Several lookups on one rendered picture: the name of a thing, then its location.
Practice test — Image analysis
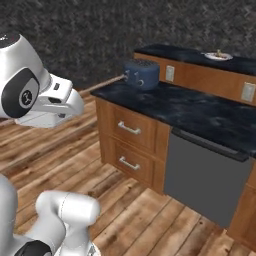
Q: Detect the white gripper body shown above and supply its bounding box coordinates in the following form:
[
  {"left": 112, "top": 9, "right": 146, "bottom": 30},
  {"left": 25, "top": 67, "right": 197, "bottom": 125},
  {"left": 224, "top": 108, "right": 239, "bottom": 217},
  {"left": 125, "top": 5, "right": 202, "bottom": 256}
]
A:
[{"left": 14, "top": 88, "right": 86, "bottom": 130}]

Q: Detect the wooden raised counter panel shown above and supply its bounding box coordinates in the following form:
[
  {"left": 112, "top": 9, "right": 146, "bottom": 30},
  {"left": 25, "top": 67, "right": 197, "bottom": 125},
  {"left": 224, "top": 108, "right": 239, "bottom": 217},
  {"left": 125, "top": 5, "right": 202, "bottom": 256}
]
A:
[{"left": 133, "top": 51, "right": 256, "bottom": 108}]

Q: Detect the white plate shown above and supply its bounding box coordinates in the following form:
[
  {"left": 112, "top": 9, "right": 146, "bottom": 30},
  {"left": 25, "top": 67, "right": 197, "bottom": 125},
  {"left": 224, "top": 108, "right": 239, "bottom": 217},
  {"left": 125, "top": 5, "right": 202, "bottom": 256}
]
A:
[{"left": 202, "top": 51, "right": 234, "bottom": 62}]

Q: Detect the wooden drawer front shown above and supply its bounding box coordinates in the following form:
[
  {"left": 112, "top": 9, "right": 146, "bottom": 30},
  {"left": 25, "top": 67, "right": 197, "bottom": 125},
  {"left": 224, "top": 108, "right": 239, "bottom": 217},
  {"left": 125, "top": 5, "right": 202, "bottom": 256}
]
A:
[
  {"left": 112, "top": 105, "right": 158, "bottom": 152},
  {"left": 114, "top": 141, "right": 155, "bottom": 185}
]

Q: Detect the blue toaster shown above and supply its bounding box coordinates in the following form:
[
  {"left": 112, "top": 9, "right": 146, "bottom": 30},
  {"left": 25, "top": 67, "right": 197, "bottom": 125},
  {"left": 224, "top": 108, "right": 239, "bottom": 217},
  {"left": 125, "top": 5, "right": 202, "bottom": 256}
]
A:
[{"left": 122, "top": 58, "right": 161, "bottom": 92}]

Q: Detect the grey dishwasher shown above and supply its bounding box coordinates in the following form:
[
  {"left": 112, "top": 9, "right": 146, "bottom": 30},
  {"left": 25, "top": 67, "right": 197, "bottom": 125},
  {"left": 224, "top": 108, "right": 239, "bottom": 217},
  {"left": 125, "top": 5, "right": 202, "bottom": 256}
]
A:
[{"left": 163, "top": 127, "right": 255, "bottom": 230}]

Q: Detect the wooden drawer cabinet frame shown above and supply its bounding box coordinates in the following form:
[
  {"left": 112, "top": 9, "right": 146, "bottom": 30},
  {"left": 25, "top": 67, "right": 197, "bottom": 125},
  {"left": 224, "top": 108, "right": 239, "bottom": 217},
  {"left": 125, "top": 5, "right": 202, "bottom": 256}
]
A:
[{"left": 94, "top": 96, "right": 173, "bottom": 196}]

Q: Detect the silver drawer handle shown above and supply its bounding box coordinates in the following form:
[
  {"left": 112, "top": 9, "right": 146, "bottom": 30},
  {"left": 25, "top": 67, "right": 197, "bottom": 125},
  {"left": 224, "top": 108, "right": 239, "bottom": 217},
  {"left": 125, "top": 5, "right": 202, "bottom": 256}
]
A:
[
  {"left": 117, "top": 120, "right": 142, "bottom": 136},
  {"left": 118, "top": 155, "right": 142, "bottom": 171}
]

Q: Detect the white wall outlet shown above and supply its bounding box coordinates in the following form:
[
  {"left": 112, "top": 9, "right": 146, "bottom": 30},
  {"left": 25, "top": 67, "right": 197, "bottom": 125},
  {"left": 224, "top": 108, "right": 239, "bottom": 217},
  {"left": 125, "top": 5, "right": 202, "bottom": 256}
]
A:
[
  {"left": 240, "top": 81, "right": 256, "bottom": 103},
  {"left": 165, "top": 64, "right": 176, "bottom": 83}
]

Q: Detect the dark dishwasher handle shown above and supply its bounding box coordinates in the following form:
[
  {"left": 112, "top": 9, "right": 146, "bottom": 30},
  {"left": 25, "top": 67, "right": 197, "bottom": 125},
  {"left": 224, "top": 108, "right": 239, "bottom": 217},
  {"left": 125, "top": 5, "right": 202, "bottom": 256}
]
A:
[{"left": 171, "top": 127, "right": 251, "bottom": 163}]

